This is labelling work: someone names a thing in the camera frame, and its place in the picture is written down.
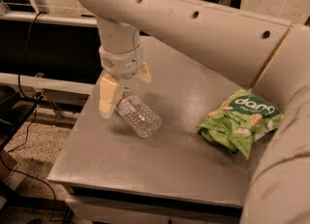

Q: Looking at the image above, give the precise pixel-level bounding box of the green snack chip bag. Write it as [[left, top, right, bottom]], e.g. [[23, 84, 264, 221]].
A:
[[198, 90, 284, 159]]

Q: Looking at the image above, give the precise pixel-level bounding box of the black power cable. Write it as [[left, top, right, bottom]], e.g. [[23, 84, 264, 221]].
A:
[[0, 12, 67, 224]]

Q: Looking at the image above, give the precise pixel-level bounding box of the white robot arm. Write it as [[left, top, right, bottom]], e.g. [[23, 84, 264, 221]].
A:
[[78, 0, 310, 224]]

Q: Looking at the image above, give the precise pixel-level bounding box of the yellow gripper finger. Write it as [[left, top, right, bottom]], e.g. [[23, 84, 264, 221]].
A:
[[99, 74, 120, 119], [136, 62, 152, 83]]

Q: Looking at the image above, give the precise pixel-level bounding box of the black side shelf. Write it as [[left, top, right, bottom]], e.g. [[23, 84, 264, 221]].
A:
[[0, 85, 36, 151]]

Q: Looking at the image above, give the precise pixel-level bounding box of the clear plastic water bottle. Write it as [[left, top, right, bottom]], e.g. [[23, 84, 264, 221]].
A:
[[116, 87, 162, 138]]

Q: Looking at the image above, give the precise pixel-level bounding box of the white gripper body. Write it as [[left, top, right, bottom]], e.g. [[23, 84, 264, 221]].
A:
[[99, 47, 143, 79]]

